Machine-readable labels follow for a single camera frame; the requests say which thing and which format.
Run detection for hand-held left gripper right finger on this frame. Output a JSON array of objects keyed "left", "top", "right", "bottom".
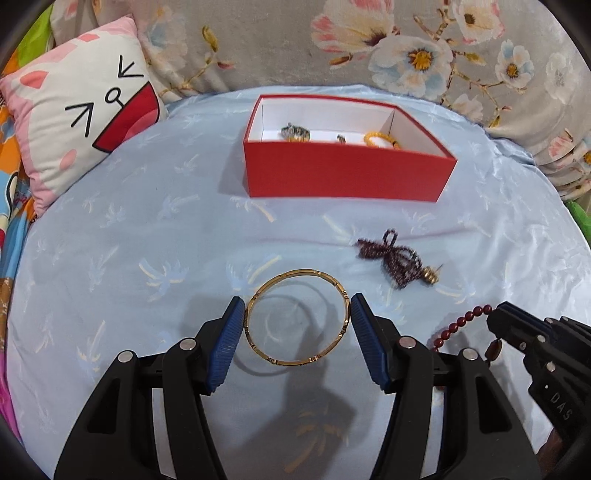
[{"left": 349, "top": 292, "right": 541, "bottom": 480}]

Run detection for green cloth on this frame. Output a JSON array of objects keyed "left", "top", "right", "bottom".
[{"left": 571, "top": 200, "right": 591, "bottom": 234}]

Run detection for colourful cartoon blanket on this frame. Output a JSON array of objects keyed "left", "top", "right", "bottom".
[{"left": 0, "top": 4, "right": 51, "bottom": 435}]

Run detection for pink cartoon face pillow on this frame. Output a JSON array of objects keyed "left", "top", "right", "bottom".
[{"left": 0, "top": 14, "right": 168, "bottom": 217}]

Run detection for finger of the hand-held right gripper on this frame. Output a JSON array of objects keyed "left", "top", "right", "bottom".
[
  {"left": 545, "top": 316, "right": 591, "bottom": 370},
  {"left": 486, "top": 301, "right": 591, "bottom": 444}
]

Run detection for red bead bracelet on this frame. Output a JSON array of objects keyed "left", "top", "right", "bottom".
[{"left": 425, "top": 305, "right": 505, "bottom": 365}]

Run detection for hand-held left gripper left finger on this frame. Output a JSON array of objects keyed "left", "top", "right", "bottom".
[{"left": 54, "top": 296, "right": 245, "bottom": 480}]

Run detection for grey floral blanket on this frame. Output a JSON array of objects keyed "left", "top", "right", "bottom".
[{"left": 51, "top": 0, "right": 591, "bottom": 201}]

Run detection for purple bead strand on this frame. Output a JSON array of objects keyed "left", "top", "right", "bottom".
[{"left": 355, "top": 231, "right": 446, "bottom": 291}]

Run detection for red cardboard box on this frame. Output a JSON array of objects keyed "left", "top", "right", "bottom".
[{"left": 243, "top": 95, "right": 458, "bottom": 203}]

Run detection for orange bead bracelet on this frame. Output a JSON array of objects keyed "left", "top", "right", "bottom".
[{"left": 364, "top": 131, "right": 400, "bottom": 150}]

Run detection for silver metal wristwatch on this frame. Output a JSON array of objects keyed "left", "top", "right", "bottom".
[{"left": 281, "top": 122, "right": 311, "bottom": 142}]

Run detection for gold bangle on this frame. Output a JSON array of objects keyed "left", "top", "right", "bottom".
[{"left": 245, "top": 269, "right": 352, "bottom": 366}]

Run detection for light blue palm bedsheet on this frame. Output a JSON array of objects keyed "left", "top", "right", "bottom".
[{"left": 9, "top": 83, "right": 589, "bottom": 480}]

